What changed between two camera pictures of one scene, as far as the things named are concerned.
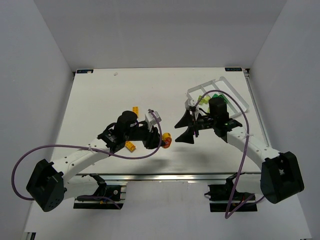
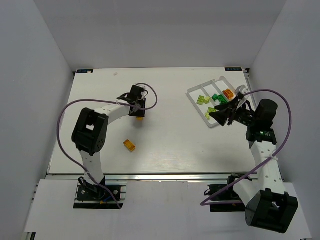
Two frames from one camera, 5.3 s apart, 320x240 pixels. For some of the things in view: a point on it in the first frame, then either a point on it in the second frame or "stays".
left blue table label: x=84 y=71 stays
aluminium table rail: x=163 y=178 stays
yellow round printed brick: x=167 y=139 -> x=228 y=93
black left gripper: x=149 y=135 -> x=137 y=111
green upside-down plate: x=226 y=100 stays
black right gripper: x=196 y=126 -> x=231 y=113
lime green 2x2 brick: x=205 y=99 stays
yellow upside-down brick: x=130 y=145 stays
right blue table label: x=233 y=69 stays
